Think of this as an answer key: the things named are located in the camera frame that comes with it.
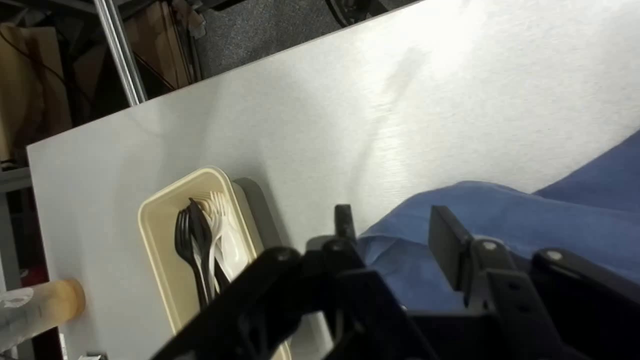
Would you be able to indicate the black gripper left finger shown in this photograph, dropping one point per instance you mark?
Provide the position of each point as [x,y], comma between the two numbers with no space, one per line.
[342,222]

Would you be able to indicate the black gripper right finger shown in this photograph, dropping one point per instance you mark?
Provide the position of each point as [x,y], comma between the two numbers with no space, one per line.
[453,252]

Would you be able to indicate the blue shirt with white print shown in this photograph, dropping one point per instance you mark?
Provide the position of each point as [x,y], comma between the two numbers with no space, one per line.
[533,220]

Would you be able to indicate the black plastic fork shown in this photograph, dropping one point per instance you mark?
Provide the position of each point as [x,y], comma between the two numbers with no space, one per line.
[186,241]

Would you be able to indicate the beige cutlery tray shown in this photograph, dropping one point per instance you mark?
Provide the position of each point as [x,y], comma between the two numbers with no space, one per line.
[157,227]

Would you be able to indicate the wooden cylinder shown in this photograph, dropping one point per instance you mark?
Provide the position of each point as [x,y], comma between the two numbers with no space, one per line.
[47,311]

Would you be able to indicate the brown cardboard box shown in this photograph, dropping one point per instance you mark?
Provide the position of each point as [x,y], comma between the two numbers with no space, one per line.
[32,86]

